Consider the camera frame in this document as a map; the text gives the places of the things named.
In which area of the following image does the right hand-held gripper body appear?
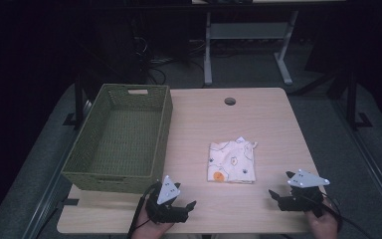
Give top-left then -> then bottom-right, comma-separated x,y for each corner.
278,168 -> 331,218

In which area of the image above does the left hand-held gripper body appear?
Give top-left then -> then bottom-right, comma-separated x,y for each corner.
144,174 -> 190,224

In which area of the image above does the cream patterned cloth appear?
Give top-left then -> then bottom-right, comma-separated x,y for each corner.
207,135 -> 259,185

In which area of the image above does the green woven basket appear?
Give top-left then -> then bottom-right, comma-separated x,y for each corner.
61,83 -> 174,195

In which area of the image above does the person's left hand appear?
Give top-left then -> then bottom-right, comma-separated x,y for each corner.
130,206 -> 175,239

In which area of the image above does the person's right hand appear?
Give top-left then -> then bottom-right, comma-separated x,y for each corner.
305,206 -> 341,239

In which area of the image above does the black tape strip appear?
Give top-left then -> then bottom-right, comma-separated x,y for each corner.
60,197 -> 81,206

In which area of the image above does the black metal stand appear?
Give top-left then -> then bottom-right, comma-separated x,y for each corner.
62,74 -> 89,131
344,71 -> 374,131

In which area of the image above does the black cable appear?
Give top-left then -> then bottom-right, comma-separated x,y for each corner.
322,197 -> 377,239
126,183 -> 161,239

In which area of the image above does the grey metal rail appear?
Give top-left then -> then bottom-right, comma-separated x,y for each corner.
21,99 -> 94,239
330,99 -> 382,231

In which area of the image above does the bundle of floor cables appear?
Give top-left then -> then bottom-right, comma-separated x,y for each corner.
130,34 -> 207,86

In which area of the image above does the white metal desk frame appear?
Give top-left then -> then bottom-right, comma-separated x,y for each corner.
203,9 -> 300,87

